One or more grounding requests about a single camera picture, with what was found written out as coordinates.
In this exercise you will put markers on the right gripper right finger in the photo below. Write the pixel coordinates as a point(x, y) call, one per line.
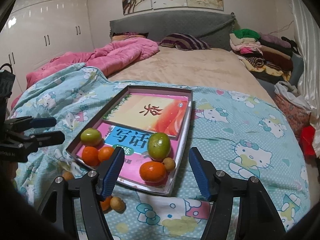
point(257, 218)

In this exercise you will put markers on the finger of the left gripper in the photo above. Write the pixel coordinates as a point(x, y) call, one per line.
point(28, 122)
point(33, 142)

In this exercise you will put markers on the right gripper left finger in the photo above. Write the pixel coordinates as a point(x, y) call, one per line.
point(57, 207)

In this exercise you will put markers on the small orange tangerine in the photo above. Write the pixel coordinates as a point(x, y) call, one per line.
point(152, 172)

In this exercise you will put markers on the oval green fruit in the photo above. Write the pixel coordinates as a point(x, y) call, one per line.
point(159, 146)

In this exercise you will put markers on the pink cover workbook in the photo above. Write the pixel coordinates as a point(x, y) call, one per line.
point(135, 149)

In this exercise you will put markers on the grey shallow cardboard box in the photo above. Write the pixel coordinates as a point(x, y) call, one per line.
point(130, 139)

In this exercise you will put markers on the blue cartoon cat quilt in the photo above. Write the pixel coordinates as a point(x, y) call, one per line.
point(243, 141)

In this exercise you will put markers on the red object beside bed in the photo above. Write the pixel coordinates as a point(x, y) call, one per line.
point(306, 139)

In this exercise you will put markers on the orange cover book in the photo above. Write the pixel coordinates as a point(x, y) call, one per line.
point(150, 112)

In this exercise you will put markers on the pink quilt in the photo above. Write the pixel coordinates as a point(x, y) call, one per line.
point(110, 59)

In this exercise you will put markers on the white wardrobe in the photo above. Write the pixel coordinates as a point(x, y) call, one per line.
point(40, 30)

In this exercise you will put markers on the floral cloth bundle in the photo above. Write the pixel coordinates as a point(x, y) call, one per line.
point(293, 105)

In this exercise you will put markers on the beige bed sheet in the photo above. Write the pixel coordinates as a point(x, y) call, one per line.
point(216, 68)

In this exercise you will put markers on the pile of folded clothes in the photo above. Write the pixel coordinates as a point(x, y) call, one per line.
point(267, 57)

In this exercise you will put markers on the striped purple pillow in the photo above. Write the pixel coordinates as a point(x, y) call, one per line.
point(183, 42)

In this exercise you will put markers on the grey bed headboard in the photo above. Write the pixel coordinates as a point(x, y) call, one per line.
point(211, 27)

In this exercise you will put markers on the white satin curtain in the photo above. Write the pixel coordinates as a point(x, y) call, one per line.
point(307, 38)

